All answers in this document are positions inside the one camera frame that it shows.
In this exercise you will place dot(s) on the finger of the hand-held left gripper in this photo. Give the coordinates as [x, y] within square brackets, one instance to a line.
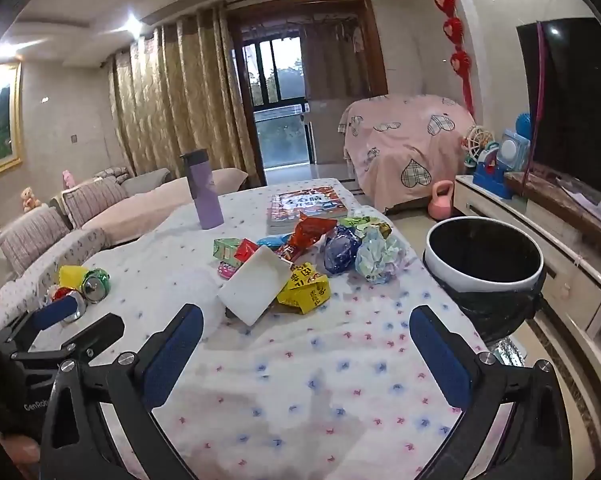
[98, 326]
[55, 312]

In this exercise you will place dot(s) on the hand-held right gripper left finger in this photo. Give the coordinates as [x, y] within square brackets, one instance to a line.
[173, 355]

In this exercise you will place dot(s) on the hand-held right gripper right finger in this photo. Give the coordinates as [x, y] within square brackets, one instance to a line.
[438, 355]

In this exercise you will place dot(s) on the black bin liner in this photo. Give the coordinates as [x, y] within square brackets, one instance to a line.
[485, 312]

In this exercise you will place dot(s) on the white-rimmed black trash bin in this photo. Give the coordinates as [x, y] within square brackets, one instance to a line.
[480, 280]

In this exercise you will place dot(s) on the pale blue wrapper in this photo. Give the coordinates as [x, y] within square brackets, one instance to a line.
[378, 257]

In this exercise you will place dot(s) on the blue purple foil wrapper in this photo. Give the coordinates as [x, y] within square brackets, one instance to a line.
[340, 252]

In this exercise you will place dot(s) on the yellow printed wrapper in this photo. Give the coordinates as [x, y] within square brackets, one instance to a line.
[305, 287]

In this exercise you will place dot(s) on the crushed green can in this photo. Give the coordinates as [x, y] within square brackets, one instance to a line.
[96, 288]

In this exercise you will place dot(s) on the crumpled yellow packet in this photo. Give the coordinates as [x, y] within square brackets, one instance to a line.
[73, 276]

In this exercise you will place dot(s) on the silver foil mat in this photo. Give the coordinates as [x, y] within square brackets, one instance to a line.
[505, 351]

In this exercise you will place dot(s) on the pink striped cushion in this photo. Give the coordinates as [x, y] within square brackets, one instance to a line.
[33, 240]
[93, 200]

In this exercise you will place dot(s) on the small pink packet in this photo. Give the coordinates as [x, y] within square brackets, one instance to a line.
[226, 270]

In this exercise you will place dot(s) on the pink covered sofa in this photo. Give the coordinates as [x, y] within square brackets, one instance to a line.
[130, 215]

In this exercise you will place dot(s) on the beige teddy bear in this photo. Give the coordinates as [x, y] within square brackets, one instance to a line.
[29, 199]

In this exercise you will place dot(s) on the small green packet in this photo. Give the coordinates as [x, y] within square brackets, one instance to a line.
[225, 248]

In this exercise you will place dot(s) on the small red packet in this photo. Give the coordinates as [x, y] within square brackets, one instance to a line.
[245, 250]

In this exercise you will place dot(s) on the pink plush toy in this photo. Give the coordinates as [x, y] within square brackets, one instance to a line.
[69, 178]

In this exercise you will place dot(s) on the cream television cabinet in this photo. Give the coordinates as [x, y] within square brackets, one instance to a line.
[530, 240]

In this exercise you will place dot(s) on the small blue packet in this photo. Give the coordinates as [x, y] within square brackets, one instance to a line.
[270, 241]

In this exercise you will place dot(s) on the pink kettlebell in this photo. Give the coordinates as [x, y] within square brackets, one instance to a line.
[440, 205]

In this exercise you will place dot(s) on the green yellow snack wrapper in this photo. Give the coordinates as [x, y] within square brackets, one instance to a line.
[360, 223]

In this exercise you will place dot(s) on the grey sofa cushion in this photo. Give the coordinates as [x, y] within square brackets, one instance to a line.
[148, 181]

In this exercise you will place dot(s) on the purple thermos bottle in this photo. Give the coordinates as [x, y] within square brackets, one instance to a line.
[205, 195]

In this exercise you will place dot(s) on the red foil snack wrapper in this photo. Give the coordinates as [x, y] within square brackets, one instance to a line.
[308, 235]

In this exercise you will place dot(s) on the blue toy machine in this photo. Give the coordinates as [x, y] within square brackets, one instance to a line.
[495, 170]

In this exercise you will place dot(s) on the colourful picture book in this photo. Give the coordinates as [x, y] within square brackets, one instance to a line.
[310, 205]

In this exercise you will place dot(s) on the clear plastic sheet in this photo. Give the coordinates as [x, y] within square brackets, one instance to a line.
[580, 195]

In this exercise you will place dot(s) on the toy ferris wheel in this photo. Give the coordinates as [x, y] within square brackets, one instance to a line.
[473, 142]

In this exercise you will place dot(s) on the pink heart-print furniture cover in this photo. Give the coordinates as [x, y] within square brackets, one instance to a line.
[405, 135]

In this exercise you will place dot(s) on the beige patterned curtains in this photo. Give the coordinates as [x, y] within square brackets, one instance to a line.
[180, 100]

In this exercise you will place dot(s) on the blue spiky ball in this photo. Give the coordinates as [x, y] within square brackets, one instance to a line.
[522, 122]

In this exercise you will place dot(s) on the black flat television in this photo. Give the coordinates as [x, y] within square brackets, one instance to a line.
[575, 100]

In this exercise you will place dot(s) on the glass balcony door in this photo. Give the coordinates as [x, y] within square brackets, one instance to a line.
[275, 70]

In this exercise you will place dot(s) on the red hanging knot decoration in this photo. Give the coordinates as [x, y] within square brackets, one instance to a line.
[453, 27]

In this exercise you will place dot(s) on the wooden door frame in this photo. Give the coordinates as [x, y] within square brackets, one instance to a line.
[375, 45]

